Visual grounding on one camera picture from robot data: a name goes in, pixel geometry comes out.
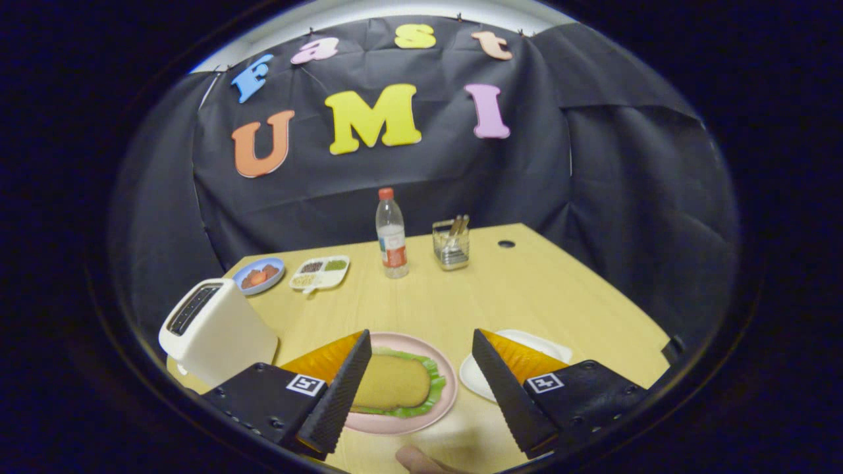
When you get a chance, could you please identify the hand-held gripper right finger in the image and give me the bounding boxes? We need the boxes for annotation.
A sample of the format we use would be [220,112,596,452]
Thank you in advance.
[472,329,649,460]

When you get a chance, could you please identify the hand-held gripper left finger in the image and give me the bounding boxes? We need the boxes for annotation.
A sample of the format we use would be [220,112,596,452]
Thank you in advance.
[201,329,373,455]

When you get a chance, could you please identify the oval brown bread slice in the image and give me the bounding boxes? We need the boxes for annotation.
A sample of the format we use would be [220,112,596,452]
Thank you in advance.
[352,354,432,410]

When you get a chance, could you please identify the green lettuce leaf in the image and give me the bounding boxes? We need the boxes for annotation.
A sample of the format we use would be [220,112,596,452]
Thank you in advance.
[349,348,447,418]

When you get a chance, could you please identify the white square plate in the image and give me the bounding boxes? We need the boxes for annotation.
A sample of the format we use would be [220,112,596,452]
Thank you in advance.
[459,329,574,402]

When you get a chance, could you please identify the pink round plate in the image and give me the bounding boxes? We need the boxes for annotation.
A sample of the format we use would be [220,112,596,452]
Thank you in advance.
[342,331,458,435]

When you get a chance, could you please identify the white divided tray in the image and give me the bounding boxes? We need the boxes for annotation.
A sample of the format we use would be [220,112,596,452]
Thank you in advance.
[289,255,350,294]

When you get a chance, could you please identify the white toaster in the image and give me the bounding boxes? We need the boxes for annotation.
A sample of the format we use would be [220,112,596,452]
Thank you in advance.
[158,278,279,388]

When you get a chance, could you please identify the red tomato slices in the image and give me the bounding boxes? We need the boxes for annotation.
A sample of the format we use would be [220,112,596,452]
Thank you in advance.
[242,264,280,288]

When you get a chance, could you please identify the blue round plate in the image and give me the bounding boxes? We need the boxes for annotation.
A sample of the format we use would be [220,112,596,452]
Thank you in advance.
[232,257,286,296]

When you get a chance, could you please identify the clear bottle with red cap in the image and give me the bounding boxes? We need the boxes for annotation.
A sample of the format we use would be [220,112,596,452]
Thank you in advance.
[375,188,410,279]

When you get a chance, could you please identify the black table clamp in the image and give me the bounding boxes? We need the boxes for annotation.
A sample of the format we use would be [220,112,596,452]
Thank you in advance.
[661,334,687,366]

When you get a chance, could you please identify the black backdrop cloth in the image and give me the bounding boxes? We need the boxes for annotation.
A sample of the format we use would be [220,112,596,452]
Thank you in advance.
[109,14,738,369]

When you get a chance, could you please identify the metal wire utensil holder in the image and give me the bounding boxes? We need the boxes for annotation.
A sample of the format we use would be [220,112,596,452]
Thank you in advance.
[432,220,471,271]

